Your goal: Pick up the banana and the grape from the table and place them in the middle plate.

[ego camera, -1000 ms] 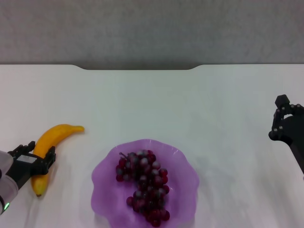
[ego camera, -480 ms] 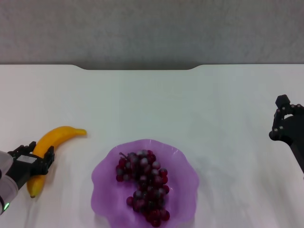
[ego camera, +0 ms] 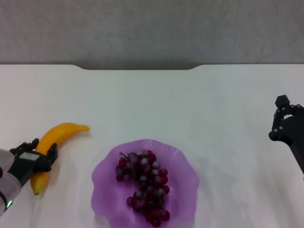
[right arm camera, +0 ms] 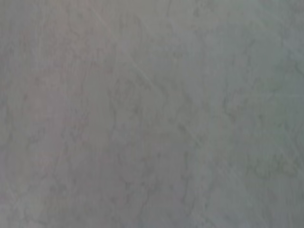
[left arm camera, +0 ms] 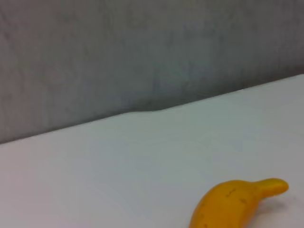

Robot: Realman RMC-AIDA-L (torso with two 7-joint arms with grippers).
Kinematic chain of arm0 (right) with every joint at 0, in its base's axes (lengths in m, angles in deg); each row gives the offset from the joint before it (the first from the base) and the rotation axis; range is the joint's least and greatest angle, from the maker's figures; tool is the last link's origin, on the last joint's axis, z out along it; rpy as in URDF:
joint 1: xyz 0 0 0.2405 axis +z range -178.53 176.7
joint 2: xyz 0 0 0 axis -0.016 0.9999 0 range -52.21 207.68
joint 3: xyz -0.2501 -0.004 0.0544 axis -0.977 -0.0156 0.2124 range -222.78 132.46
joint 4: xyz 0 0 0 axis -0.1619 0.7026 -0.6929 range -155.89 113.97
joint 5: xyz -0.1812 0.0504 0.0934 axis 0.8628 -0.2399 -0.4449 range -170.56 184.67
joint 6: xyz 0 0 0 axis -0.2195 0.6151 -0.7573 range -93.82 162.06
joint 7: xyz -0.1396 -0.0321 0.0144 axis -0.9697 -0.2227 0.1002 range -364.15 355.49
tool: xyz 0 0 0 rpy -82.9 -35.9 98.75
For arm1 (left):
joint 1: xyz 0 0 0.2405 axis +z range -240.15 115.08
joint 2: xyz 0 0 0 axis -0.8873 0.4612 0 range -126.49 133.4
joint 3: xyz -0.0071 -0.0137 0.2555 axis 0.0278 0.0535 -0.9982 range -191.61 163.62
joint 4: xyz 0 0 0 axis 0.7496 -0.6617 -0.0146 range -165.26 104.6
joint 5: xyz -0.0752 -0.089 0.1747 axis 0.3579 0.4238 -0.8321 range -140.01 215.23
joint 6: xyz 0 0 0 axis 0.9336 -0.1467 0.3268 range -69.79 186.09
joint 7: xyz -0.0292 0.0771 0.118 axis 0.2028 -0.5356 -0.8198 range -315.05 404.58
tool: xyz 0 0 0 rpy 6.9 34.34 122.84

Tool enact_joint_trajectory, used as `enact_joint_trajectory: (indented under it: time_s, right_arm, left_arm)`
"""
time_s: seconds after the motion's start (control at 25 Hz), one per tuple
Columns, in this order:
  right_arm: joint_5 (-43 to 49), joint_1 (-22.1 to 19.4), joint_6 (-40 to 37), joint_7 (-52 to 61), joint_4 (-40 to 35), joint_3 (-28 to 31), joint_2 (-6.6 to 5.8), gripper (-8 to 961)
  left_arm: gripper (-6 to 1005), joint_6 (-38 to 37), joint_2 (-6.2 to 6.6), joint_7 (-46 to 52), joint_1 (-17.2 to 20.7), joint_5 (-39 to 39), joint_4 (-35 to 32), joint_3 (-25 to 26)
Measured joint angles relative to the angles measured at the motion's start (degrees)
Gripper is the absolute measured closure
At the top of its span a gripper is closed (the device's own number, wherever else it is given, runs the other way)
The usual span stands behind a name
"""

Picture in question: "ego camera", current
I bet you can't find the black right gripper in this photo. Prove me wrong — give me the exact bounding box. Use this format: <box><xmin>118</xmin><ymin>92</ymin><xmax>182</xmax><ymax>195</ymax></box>
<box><xmin>268</xmin><ymin>95</ymin><xmax>304</xmax><ymax>176</ymax></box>

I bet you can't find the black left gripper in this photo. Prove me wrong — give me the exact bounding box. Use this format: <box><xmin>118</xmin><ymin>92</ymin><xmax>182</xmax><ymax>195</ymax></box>
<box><xmin>6</xmin><ymin>138</ymin><xmax>59</xmax><ymax>189</ymax></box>

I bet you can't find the yellow banana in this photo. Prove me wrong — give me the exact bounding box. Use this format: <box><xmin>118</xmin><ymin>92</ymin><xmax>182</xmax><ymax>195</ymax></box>
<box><xmin>30</xmin><ymin>122</ymin><xmax>90</xmax><ymax>196</ymax></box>

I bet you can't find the dark red grape bunch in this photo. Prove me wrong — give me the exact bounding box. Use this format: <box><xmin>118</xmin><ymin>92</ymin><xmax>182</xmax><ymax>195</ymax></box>
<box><xmin>115</xmin><ymin>149</ymin><xmax>171</xmax><ymax>228</ymax></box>

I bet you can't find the purple wavy plastic plate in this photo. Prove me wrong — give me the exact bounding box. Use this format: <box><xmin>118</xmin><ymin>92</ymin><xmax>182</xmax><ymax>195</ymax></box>
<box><xmin>90</xmin><ymin>139</ymin><xmax>200</xmax><ymax>228</ymax></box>

